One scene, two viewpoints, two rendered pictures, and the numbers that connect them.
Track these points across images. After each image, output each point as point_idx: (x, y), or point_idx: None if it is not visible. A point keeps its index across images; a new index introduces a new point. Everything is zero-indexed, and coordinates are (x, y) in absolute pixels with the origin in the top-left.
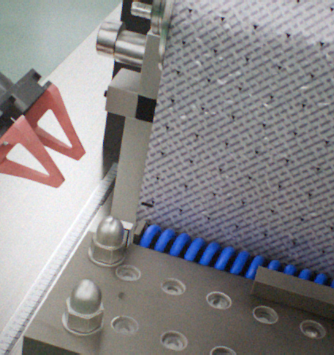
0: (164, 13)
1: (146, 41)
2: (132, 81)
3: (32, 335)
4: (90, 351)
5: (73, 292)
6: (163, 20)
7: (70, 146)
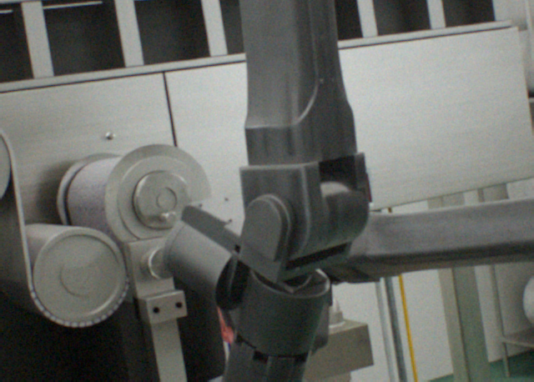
0: (209, 183)
1: (163, 245)
2: (160, 293)
3: (364, 323)
4: (344, 319)
5: (335, 300)
6: (209, 188)
7: (225, 334)
